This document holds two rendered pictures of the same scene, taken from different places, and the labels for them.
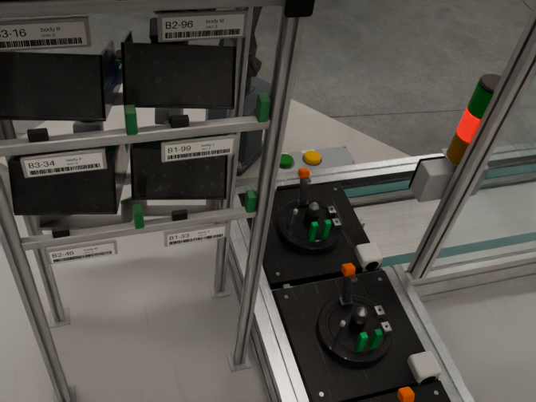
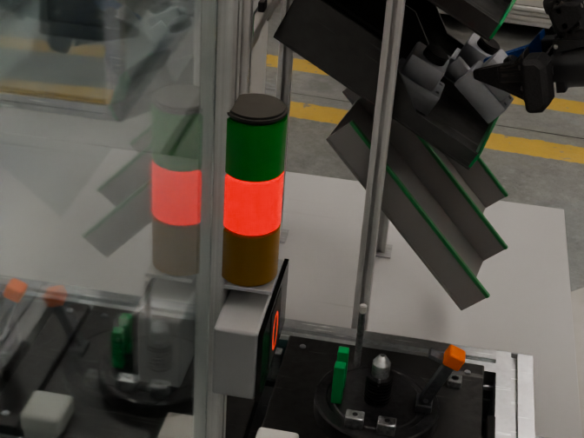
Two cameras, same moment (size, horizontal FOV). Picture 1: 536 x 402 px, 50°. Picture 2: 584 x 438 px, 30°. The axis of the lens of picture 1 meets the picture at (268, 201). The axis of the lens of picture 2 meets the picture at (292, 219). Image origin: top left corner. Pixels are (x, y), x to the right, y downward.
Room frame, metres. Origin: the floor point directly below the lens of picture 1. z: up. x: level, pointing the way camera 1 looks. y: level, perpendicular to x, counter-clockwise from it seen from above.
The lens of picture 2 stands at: (1.22, -0.97, 1.77)
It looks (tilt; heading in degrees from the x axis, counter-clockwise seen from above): 30 degrees down; 121
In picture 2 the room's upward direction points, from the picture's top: 4 degrees clockwise
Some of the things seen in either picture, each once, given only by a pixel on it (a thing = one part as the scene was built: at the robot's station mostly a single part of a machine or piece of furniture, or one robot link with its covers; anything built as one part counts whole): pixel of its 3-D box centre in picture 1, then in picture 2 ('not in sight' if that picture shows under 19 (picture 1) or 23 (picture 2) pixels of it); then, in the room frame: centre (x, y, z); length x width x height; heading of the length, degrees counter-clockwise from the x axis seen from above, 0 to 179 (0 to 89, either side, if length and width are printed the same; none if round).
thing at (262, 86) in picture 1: (234, 120); not in sight; (1.14, 0.12, 0.96); 0.15 x 0.15 x 0.20; 64
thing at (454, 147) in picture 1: (465, 146); (249, 246); (0.78, -0.32, 1.28); 0.05 x 0.05 x 0.05
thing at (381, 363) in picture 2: (313, 207); (381, 364); (0.81, -0.10, 1.04); 0.02 x 0.02 x 0.03
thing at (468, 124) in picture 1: (476, 123); (251, 195); (0.78, -0.32, 1.33); 0.05 x 0.05 x 0.05
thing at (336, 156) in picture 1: (309, 167); not in sight; (1.05, -0.09, 0.93); 0.21 x 0.07 x 0.06; 113
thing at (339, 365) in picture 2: (325, 230); (338, 382); (0.78, -0.13, 1.01); 0.01 x 0.01 x 0.05; 23
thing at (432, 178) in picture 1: (467, 142); (249, 238); (0.78, -0.32, 1.29); 0.12 x 0.05 x 0.25; 113
